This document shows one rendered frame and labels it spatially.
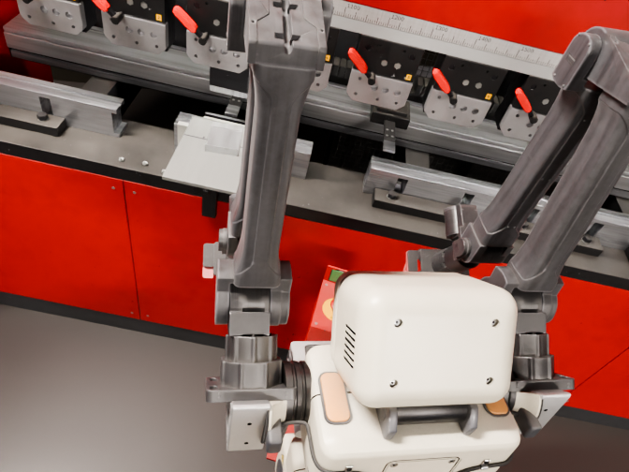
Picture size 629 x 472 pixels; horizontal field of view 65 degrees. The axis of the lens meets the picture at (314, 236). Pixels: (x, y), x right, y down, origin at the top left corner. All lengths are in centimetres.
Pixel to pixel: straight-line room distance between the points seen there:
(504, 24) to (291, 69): 79
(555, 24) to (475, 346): 81
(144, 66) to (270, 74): 122
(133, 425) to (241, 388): 132
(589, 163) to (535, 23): 57
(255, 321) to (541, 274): 43
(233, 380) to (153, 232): 99
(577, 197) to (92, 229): 138
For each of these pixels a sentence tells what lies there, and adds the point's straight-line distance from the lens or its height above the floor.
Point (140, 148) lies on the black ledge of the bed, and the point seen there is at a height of 87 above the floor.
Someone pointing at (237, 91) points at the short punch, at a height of 110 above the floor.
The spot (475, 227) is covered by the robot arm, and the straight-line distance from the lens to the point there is 92.
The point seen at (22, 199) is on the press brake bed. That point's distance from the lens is 173.
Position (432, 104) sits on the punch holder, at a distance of 129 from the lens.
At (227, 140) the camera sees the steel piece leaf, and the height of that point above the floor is 100.
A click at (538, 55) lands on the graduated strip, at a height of 139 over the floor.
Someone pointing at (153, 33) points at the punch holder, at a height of 122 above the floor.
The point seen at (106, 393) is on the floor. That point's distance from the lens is 203.
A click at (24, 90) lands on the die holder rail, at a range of 161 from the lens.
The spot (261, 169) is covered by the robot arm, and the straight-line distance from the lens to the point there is 56.
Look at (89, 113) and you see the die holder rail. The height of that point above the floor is 94.
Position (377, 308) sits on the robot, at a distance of 57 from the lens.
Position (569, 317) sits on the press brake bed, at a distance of 181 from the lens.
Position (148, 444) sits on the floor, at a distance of 194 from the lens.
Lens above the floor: 183
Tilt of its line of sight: 47 degrees down
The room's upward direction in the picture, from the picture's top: 16 degrees clockwise
